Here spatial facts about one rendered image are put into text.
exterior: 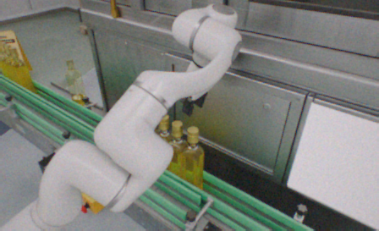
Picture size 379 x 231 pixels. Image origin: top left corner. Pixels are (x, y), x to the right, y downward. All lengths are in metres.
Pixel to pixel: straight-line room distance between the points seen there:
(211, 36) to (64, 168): 0.36
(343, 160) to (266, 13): 0.43
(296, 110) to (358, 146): 0.16
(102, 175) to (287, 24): 0.56
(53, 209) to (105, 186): 0.10
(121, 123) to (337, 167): 0.59
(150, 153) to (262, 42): 0.45
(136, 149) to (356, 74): 0.52
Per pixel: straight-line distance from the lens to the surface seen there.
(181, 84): 0.49
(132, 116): 0.47
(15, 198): 1.37
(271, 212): 0.93
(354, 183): 0.87
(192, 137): 0.83
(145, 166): 0.48
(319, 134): 0.80
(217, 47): 0.53
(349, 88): 0.73
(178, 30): 0.56
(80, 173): 0.55
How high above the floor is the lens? 1.68
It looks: 34 degrees down
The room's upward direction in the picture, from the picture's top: straight up
